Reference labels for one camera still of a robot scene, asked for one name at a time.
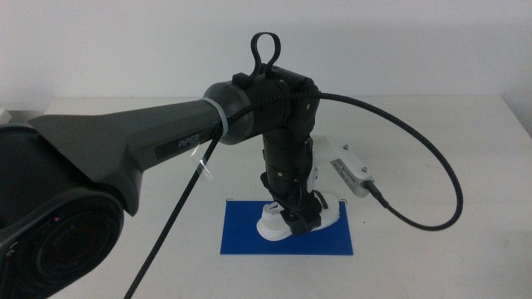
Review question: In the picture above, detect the white shoe with striped straps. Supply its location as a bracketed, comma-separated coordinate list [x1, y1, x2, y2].
[256, 189, 341, 242]

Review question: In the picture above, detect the white band on arm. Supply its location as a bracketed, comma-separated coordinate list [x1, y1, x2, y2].
[202, 96, 229, 139]

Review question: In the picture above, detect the blue rectangular mat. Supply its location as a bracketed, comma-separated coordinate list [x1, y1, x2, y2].
[219, 200, 354, 256]

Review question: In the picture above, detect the clear tape tag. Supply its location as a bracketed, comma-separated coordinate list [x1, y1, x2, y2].
[190, 140, 215, 180]

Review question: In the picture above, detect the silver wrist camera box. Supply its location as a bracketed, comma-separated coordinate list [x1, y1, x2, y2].
[330, 158, 376, 199]

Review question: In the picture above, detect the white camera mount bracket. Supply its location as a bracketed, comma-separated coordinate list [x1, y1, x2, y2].
[306, 135, 367, 196]

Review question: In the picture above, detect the black braided cable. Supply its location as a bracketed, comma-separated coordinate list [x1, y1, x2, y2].
[123, 91, 465, 299]

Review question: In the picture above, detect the thin black cable loop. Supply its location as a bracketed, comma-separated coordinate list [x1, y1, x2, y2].
[231, 32, 283, 89]

